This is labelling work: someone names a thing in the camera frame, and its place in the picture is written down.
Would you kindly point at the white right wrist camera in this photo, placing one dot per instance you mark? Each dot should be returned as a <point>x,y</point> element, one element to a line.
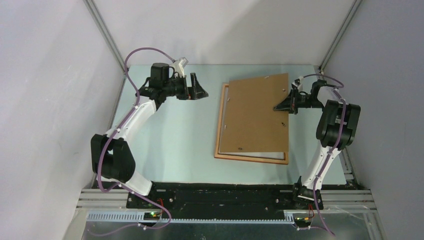
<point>297,84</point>

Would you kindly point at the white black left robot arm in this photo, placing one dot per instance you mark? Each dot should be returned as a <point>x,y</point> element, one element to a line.
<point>111,156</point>

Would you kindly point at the aluminium front rail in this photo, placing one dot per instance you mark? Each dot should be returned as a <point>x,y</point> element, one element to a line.
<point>334,201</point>

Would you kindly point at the sunset landscape photo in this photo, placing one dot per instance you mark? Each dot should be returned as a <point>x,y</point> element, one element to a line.
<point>275,155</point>

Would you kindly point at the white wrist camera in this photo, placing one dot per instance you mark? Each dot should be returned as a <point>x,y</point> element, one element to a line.
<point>178,67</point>
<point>297,84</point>

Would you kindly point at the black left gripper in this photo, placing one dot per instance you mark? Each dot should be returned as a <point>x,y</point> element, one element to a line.
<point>197,92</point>

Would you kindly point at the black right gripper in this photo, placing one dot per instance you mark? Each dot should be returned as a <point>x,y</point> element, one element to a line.
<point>290,103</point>

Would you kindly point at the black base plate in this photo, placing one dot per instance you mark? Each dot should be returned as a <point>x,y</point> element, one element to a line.
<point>233,204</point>

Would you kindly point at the grey slotted cable duct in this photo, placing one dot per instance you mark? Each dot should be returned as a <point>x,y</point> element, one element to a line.
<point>145,217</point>

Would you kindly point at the wooden picture frame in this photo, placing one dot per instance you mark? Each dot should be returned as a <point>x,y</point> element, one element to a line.
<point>252,159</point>

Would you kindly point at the aluminium rail left side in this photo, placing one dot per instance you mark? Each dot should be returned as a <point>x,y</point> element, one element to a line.
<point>112,46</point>

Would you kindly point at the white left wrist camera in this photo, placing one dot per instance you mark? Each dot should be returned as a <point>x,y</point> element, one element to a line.
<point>178,67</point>

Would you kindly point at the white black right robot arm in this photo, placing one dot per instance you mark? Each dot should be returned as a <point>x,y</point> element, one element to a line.
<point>335,131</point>

